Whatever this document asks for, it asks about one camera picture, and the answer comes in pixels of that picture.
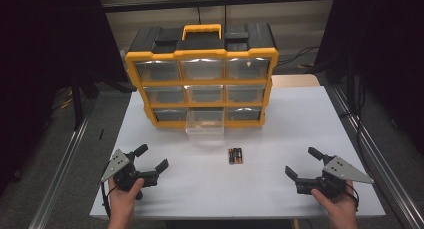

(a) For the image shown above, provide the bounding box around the clear plastic drawer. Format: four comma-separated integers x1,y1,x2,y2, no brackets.
185,109,226,145

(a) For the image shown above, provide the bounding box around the yellow black organizer cabinet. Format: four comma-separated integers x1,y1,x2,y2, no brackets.
124,22,280,130

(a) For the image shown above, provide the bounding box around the yellow floor cable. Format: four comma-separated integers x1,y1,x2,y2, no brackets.
50,86,75,111

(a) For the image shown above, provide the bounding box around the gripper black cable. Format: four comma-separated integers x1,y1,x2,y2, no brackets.
345,183,361,211
100,180,118,219

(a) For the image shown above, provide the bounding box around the black horizontal bar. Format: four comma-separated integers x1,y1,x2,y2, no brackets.
99,0,338,14

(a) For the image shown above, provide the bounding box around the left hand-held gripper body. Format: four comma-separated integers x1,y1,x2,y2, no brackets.
100,148,159,201

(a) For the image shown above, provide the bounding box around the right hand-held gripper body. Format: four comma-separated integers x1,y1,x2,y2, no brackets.
295,154,375,200

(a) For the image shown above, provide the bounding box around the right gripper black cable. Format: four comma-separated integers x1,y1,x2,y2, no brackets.
345,183,361,211

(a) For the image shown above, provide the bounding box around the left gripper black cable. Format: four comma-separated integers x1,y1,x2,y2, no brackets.
100,180,118,219

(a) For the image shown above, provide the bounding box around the light wooden table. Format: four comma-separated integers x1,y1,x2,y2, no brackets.
271,73,321,89

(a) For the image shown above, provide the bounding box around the black floor cable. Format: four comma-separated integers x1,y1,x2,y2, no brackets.
275,45,321,67

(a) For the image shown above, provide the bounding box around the black metal stand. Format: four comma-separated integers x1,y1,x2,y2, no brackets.
68,70,101,132

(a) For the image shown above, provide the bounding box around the black curtain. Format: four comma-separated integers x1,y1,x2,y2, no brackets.
0,0,130,193
314,0,424,148

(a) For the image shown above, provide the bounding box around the metal floor rail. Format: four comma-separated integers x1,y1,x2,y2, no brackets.
28,117,90,229
328,84,424,229

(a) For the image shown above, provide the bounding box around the person's right hand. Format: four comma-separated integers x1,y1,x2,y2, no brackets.
311,180,360,221

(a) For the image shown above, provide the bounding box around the person's left hand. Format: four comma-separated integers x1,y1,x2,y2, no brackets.
107,177,146,221

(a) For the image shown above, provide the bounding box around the set of closed clear drawers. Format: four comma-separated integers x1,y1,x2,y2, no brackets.
134,57,271,123

